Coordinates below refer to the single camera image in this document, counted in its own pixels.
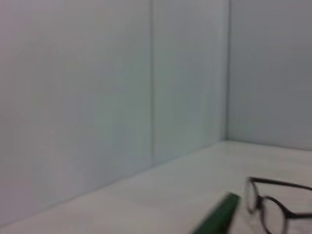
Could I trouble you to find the green glasses case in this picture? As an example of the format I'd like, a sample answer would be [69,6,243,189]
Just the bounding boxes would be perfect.
[189,192,241,234]

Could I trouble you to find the black glasses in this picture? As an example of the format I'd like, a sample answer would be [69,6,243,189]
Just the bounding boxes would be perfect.
[246,176,312,234]

